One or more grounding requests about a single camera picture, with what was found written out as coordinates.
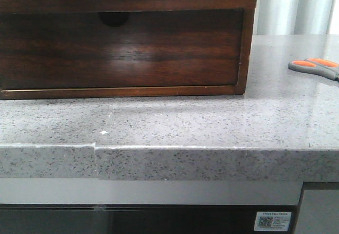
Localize white QR code sticker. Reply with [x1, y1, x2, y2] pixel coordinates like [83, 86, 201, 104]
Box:
[254, 212, 292, 232]

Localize grey cabinet panel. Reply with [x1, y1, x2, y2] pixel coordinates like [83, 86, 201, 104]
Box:
[295, 182, 338, 233]

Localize grey pleated curtain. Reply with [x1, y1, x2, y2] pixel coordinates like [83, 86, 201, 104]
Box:
[254, 0, 338, 35]

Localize black glass oven door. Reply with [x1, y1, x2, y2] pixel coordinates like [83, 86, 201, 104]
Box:
[1, 204, 297, 233]

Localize grey orange handled scissors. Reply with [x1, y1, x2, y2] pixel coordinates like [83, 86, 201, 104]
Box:
[288, 58, 338, 81]

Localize dark wooden drawer cabinet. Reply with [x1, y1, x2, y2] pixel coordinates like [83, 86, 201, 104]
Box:
[1, 8, 255, 100]

